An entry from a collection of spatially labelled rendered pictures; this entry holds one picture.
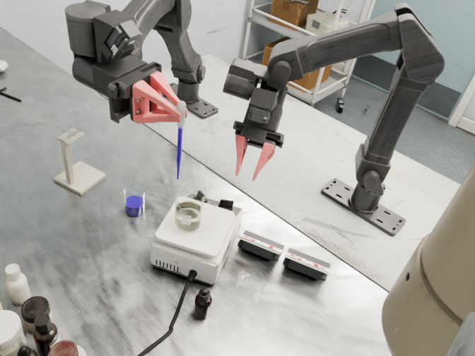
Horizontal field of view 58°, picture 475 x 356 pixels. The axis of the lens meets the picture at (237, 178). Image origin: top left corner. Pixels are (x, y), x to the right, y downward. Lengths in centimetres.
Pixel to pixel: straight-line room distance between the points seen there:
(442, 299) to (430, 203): 89
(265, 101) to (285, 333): 41
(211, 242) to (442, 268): 54
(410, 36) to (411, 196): 49
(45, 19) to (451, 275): 203
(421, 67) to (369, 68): 300
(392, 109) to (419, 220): 33
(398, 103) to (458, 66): 271
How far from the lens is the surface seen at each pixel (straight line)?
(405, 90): 88
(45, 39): 219
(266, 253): 87
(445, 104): 369
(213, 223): 81
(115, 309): 80
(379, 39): 83
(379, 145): 94
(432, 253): 30
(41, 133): 119
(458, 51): 357
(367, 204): 103
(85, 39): 69
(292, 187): 106
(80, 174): 103
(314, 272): 86
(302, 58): 84
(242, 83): 88
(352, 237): 99
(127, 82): 65
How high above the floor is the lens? 157
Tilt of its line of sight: 40 degrees down
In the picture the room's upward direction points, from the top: 10 degrees clockwise
